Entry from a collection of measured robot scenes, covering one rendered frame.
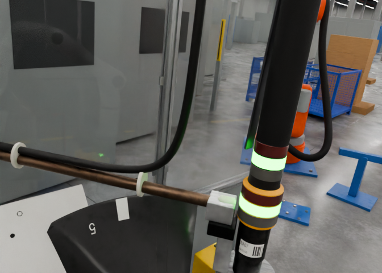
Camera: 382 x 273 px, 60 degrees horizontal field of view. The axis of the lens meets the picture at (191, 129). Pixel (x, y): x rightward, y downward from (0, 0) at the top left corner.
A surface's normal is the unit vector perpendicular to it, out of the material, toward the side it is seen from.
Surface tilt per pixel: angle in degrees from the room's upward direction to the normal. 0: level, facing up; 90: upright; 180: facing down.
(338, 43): 90
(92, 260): 59
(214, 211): 90
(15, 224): 50
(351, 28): 90
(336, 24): 90
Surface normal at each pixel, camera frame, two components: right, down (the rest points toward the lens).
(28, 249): 0.57, -0.36
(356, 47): -0.65, 0.18
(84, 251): -0.03, -0.18
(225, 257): -0.24, 0.30
